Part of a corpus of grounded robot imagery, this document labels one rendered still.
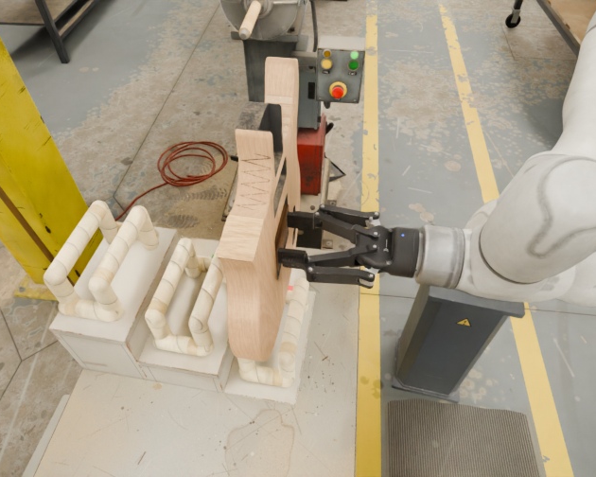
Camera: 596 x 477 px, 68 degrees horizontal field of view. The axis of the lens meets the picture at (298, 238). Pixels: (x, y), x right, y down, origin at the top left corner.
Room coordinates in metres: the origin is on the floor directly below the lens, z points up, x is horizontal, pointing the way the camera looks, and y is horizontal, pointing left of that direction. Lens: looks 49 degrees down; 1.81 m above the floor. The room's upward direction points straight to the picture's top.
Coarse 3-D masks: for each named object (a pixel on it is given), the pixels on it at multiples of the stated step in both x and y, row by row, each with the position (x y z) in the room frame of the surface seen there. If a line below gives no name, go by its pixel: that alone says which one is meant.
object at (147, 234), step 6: (144, 222) 0.58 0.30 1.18; (150, 222) 0.59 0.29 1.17; (144, 228) 0.57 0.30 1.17; (150, 228) 0.58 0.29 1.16; (138, 234) 0.58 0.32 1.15; (144, 234) 0.57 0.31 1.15; (150, 234) 0.58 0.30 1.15; (144, 240) 0.57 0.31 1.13; (150, 240) 0.58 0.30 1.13; (156, 240) 0.59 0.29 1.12; (144, 246) 0.58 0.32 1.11; (150, 246) 0.57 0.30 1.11; (156, 246) 0.58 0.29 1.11
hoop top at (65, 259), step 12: (96, 204) 0.60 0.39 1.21; (84, 216) 0.57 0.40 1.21; (96, 216) 0.57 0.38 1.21; (84, 228) 0.54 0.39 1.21; (96, 228) 0.56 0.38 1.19; (72, 240) 0.51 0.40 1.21; (84, 240) 0.52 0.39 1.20; (60, 252) 0.48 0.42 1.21; (72, 252) 0.48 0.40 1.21; (60, 264) 0.45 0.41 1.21; (72, 264) 0.47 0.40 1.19; (48, 276) 0.43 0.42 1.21; (60, 276) 0.43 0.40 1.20
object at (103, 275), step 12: (132, 216) 0.57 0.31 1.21; (144, 216) 0.58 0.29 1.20; (120, 228) 0.54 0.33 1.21; (132, 228) 0.54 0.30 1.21; (120, 240) 0.51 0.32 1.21; (132, 240) 0.52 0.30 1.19; (108, 252) 0.48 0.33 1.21; (120, 252) 0.49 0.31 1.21; (108, 264) 0.45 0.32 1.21; (120, 264) 0.47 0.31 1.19; (96, 276) 0.43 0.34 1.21; (108, 276) 0.43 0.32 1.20; (96, 288) 0.41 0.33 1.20
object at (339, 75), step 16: (320, 48) 1.42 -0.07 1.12; (336, 48) 1.41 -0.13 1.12; (352, 48) 1.41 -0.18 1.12; (320, 64) 1.41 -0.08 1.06; (336, 64) 1.40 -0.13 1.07; (320, 80) 1.41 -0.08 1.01; (336, 80) 1.40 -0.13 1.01; (352, 80) 1.40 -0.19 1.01; (320, 96) 1.41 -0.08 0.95; (352, 96) 1.40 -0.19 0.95
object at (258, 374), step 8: (256, 368) 0.37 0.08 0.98; (264, 368) 0.37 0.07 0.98; (272, 368) 0.37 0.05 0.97; (240, 376) 0.36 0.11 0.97; (248, 376) 0.36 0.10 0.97; (256, 376) 0.36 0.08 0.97; (264, 376) 0.36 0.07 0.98; (272, 376) 0.36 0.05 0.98; (280, 376) 0.36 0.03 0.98; (272, 384) 0.34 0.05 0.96; (280, 384) 0.34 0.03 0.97; (288, 384) 0.34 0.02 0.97
